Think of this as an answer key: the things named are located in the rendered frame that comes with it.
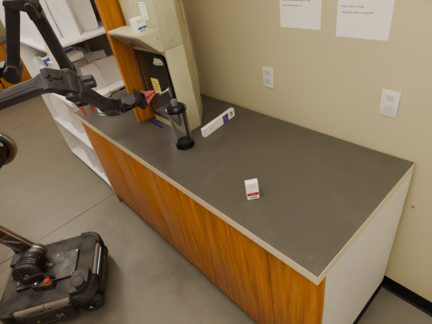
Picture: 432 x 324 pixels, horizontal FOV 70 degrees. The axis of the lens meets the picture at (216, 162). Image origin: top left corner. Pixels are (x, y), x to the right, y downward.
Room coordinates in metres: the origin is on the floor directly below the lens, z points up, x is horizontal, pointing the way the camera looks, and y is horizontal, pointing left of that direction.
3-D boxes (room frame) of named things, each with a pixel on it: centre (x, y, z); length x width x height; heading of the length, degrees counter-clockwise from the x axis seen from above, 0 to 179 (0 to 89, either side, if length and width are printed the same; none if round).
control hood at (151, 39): (1.63, 0.27, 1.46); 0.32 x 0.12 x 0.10; 36
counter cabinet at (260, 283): (1.56, 0.07, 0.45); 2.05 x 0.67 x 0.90; 36
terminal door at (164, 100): (1.66, 0.23, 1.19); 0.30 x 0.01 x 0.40; 35
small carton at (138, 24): (1.56, 0.23, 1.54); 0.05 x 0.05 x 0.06; 41
